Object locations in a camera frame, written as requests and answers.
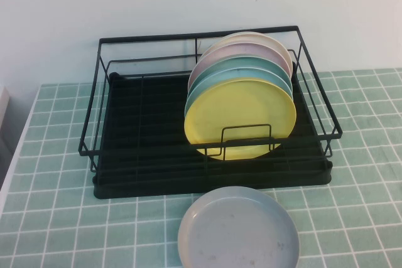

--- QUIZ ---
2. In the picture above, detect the yellow plate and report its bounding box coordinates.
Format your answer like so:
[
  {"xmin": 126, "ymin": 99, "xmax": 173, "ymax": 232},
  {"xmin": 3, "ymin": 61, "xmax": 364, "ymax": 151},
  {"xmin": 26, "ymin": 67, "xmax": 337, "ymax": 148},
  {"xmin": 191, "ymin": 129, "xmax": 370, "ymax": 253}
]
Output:
[{"xmin": 183, "ymin": 79, "xmax": 297, "ymax": 161}]

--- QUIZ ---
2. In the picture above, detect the light blue plate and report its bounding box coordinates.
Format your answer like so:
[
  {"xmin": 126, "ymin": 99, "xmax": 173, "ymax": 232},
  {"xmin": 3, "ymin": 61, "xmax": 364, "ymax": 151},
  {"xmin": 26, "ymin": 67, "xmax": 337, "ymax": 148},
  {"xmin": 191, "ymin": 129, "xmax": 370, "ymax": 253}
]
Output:
[{"xmin": 185, "ymin": 67, "xmax": 295, "ymax": 115}]

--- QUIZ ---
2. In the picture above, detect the teal green plate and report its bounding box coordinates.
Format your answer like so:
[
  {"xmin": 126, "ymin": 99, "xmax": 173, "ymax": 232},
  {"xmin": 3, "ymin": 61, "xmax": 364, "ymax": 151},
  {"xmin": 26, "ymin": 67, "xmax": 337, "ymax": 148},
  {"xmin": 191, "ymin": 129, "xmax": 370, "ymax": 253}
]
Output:
[{"xmin": 188, "ymin": 56, "xmax": 295, "ymax": 93}]

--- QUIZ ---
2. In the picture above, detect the pink plate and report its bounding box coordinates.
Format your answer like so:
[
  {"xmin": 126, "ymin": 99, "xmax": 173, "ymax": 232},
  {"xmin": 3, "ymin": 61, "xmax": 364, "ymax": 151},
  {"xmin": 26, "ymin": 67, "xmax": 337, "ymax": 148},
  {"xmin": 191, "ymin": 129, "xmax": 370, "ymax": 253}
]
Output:
[{"xmin": 187, "ymin": 41, "xmax": 293, "ymax": 92}]

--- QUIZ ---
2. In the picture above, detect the cream plate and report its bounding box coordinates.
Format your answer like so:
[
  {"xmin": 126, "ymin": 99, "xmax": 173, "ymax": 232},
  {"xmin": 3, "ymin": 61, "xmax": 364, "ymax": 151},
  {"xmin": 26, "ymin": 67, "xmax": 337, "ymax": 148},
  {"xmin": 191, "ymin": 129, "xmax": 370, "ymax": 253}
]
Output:
[{"xmin": 205, "ymin": 31, "xmax": 290, "ymax": 63}]

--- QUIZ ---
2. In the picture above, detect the grey plate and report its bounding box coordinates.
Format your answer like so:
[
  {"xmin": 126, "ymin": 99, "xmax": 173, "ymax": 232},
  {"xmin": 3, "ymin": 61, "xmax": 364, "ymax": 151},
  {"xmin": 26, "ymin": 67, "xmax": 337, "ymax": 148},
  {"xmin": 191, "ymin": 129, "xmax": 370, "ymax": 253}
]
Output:
[{"xmin": 177, "ymin": 185, "xmax": 301, "ymax": 268}]

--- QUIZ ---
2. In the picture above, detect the black plastic drip tray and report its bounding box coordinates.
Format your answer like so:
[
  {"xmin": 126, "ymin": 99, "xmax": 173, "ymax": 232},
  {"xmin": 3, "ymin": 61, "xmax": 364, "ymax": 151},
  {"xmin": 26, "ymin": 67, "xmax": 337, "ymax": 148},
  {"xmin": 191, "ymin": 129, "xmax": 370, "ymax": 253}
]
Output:
[{"xmin": 92, "ymin": 72, "xmax": 334, "ymax": 200}]

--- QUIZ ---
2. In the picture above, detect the green checked tablecloth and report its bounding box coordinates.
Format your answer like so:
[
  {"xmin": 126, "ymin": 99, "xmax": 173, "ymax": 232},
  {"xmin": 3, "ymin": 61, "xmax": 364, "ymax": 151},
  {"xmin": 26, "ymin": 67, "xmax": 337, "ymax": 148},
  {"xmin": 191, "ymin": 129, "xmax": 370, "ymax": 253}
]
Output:
[{"xmin": 0, "ymin": 68, "xmax": 402, "ymax": 268}]

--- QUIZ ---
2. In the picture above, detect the black wire dish rack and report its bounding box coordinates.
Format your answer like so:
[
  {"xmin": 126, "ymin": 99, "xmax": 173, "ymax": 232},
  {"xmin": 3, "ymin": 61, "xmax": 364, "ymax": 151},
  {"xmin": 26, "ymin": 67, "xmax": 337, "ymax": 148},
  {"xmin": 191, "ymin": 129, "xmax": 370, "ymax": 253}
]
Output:
[{"xmin": 78, "ymin": 25, "xmax": 342, "ymax": 174}]

